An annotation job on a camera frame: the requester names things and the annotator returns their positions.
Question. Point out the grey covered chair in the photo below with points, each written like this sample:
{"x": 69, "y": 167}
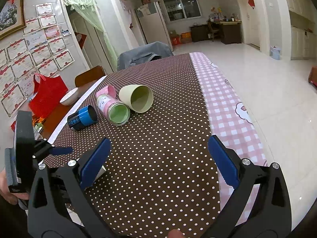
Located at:
{"x": 146, "y": 53}

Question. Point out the brown wooden chair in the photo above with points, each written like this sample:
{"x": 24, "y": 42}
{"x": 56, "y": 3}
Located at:
{"x": 88, "y": 76}

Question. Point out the window with dark frame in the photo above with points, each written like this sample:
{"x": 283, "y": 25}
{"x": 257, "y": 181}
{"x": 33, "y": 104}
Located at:
{"x": 181, "y": 9}

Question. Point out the pink green cylinder container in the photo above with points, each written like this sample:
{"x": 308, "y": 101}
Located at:
{"x": 115, "y": 111}

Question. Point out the blue black can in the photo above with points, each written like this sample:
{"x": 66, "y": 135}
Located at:
{"x": 82, "y": 118}

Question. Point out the brown polka dot tablecloth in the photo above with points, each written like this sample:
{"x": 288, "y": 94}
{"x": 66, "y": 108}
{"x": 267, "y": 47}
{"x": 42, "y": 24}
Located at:
{"x": 159, "y": 175}

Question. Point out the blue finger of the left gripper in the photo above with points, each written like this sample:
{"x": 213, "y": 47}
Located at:
{"x": 61, "y": 150}

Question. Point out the red felt bag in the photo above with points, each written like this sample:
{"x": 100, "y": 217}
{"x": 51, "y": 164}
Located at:
{"x": 48, "y": 91}

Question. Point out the pink checkered tablecloth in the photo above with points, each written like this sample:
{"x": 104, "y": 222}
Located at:
{"x": 228, "y": 117}

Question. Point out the person's left hand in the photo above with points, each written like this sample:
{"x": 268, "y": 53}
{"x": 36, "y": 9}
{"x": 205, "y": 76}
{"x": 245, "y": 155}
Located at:
{"x": 12, "y": 198}

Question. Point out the pale green cup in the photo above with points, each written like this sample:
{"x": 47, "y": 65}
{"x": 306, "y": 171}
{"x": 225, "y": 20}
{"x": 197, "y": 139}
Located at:
{"x": 138, "y": 98}

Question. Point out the framed blossom painting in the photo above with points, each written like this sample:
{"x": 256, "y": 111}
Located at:
{"x": 12, "y": 18}

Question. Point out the desk chair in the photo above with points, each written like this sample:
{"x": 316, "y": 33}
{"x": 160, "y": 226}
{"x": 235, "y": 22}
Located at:
{"x": 213, "y": 32}

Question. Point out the person's right hand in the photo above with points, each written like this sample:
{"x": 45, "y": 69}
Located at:
{"x": 175, "y": 234}

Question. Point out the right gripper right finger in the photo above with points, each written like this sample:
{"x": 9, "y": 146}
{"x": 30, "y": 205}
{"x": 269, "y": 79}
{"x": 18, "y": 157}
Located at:
{"x": 259, "y": 205}

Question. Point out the red gift box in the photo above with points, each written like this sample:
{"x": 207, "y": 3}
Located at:
{"x": 175, "y": 40}

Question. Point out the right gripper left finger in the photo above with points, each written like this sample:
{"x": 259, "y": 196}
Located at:
{"x": 58, "y": 206}

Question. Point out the light blue trash bin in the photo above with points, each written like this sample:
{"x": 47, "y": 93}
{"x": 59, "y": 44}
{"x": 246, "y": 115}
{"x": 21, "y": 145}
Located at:
{"x": 275, "y": 52}

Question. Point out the white cabinet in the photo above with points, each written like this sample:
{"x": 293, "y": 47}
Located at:
{"x": 303, "y": 33}

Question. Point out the small pink cup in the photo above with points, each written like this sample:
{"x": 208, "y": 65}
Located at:
{"x": 107, "y": 90}

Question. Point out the white bowl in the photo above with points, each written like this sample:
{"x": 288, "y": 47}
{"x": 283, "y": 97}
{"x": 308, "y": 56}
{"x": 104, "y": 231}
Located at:
{"x": 70, "y": 97}

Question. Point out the award certificate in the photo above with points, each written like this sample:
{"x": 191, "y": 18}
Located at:
{"x": 63, "y": 59}
{"x": 48, "y": 68}
{"x": 40, "y": 54}
{"x": 12, "y": 99}
{"x": 47, "y": 20}
{"x": 43, "y": 9}
{"x": 22, "y": 65}
{"x": 56, "y": 45}
{"x": 16, "y": 49}

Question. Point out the dark wooden desk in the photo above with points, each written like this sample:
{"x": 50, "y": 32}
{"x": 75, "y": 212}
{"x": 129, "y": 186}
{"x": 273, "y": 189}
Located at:
{"x": 229, "y": 32}

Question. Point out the green door curtain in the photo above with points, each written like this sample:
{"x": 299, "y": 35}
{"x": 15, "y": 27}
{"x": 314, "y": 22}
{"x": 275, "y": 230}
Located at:
{"x": 88, "y": 9}

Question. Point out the white refrigerator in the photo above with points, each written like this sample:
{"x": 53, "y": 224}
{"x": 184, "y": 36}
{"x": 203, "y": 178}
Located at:
{"x": 153, "y": 24}

